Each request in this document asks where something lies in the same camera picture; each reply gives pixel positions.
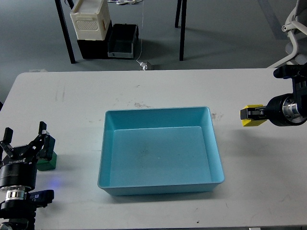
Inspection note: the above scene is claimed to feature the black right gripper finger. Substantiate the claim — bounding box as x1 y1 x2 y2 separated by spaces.
240 108 264 120

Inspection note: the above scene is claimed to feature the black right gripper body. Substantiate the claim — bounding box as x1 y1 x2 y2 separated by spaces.
264 93 292 127

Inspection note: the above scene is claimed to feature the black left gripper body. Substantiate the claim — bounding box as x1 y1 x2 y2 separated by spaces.
0 135 43 191

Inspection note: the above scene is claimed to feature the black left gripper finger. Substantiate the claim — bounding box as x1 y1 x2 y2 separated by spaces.
2 127 13 148
38 121 55 161

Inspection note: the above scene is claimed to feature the yellow cube block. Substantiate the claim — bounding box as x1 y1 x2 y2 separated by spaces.
241 104 266 127

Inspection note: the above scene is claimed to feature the green cube block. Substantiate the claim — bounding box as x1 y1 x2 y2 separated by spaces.
37 152 57 171

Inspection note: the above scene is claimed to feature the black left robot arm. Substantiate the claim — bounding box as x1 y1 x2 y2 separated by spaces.
0 121 57 230

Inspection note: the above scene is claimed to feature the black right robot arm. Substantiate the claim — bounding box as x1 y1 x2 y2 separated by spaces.
240 64 307 127

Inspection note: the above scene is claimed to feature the light blue plastic box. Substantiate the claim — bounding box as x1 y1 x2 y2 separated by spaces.
97 106 225 196

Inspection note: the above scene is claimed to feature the white office chair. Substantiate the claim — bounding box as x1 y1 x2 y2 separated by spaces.
268 0 307 68

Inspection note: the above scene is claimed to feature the black storage crate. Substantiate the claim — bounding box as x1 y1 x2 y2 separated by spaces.
77 22 113 59

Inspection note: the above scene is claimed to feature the white power adapter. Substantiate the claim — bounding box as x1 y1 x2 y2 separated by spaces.
140 62 154 70

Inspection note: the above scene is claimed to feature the black table leg rear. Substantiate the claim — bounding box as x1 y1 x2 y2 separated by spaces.
175 0 182 28

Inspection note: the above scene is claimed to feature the black table leg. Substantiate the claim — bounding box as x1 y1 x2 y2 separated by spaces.
54 0 76 64
175 0 182 28
179 0 187 61

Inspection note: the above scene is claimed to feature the black table leg right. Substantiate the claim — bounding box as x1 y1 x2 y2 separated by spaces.
179 0 187 61

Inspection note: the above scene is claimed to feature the black open bin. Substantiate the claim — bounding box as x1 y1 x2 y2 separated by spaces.
107 23 139 59

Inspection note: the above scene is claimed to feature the black table leg left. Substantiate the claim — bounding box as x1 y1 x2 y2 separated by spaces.
54 0 76 64

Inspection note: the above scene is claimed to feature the cream plastic crate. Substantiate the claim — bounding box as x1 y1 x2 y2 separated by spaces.
70 0 111 41

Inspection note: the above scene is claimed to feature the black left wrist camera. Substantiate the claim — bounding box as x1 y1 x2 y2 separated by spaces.
26 190 54 208

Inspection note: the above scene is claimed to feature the white cable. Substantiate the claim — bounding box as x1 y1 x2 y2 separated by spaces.
107 0 145 65

